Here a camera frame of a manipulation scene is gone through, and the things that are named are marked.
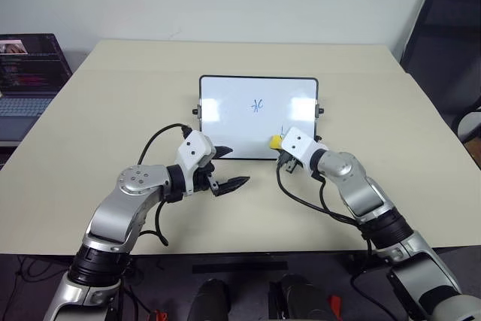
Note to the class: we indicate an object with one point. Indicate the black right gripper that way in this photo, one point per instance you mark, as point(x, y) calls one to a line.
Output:
point(288, 163)

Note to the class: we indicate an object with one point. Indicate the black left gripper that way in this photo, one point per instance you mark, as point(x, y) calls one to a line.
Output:
point(203, 178)

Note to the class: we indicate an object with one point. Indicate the yellow eraser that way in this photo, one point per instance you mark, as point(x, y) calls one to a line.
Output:
point(275, 142)

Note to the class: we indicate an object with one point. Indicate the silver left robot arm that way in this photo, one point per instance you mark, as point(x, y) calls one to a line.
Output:
point(124, 204)

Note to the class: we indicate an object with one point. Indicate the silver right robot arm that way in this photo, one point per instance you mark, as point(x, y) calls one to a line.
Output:
point(360, 185)

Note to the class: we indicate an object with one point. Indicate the black-framed whiteboard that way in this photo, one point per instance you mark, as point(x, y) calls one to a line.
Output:
point(240, 125)

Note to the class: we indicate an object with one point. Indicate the dark rounded shape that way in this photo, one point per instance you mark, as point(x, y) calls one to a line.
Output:
point(300, 298)
point(210, 300)

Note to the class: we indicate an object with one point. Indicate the red clip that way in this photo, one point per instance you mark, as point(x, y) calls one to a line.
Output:
point(336, 304)
point(158, 316)

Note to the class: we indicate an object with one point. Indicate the grey rounded object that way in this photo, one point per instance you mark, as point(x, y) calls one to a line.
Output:
point(471, 127)

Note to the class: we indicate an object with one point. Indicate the black mesh chair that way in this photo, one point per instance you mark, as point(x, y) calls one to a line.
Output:
point(443, 46)

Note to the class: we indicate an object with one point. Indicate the open grey laptop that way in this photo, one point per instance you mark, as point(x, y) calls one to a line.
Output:
point(26, 73)

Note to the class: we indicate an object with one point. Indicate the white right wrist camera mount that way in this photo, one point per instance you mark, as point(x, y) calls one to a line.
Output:
point(298, 146)

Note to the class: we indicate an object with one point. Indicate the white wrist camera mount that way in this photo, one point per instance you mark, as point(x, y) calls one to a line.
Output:
point(193, 148)
point(298, 146)

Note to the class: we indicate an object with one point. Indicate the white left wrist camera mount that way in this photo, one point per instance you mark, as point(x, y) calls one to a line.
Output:
point(193, 148)

